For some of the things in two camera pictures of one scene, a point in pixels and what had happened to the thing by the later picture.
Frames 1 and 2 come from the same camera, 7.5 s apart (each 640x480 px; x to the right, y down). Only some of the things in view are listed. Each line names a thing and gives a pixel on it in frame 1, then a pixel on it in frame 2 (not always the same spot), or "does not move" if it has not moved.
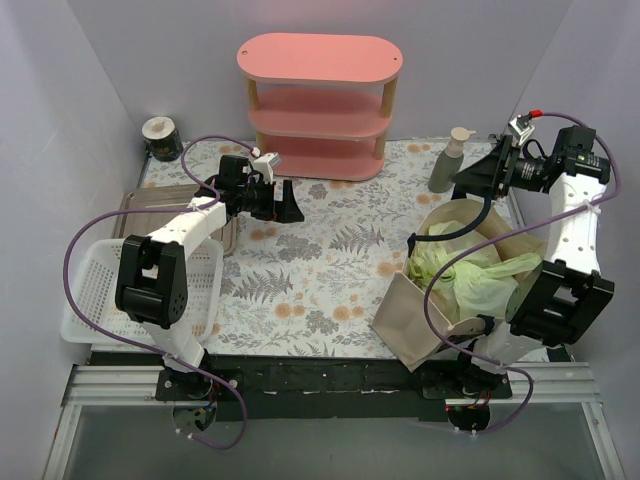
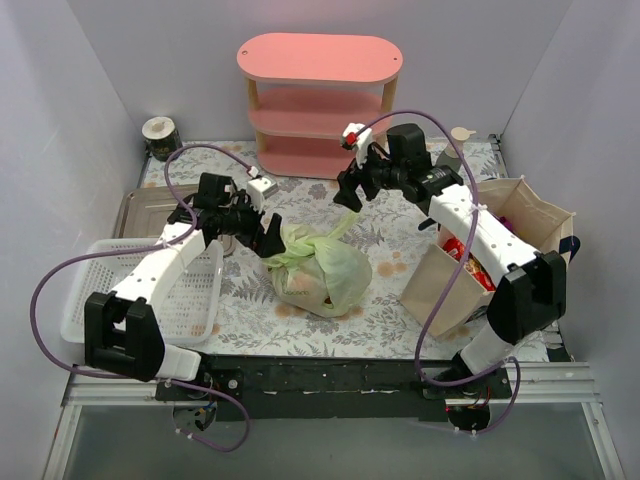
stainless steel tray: [164, 197] does not move
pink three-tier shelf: [320, 101] does not move
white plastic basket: [94, 295] does not move
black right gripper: [499, 166] -> [360, 179]
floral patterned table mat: [315, 288] does not move
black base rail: [328, 388] does not move
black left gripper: [277, 201] -> [258, 230]
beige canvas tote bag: [408, 321] -> [446, 296]
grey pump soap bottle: [450, 162] does not move
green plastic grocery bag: [481, 282] -> [320, 275]
